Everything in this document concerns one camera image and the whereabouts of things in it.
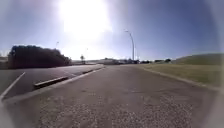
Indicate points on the dark row of bushes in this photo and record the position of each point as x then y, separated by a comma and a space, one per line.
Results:
36, 57

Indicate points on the small tree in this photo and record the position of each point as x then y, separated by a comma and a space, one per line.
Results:
82, 58

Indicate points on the distant low buildings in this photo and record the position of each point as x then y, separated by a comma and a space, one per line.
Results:
113, 61

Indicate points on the grey asphalt road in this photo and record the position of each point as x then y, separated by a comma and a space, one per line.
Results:
40, 75

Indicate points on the dark kerb block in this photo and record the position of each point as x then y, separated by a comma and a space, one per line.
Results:
50, 82
87, 71

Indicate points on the tall curved street lamp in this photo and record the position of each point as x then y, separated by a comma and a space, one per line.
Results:
133, 46

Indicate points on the grey asphalt path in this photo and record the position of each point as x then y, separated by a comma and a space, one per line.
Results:
123, 96

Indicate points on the pale concrete kerb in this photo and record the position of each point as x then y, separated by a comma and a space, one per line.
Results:
56, 85

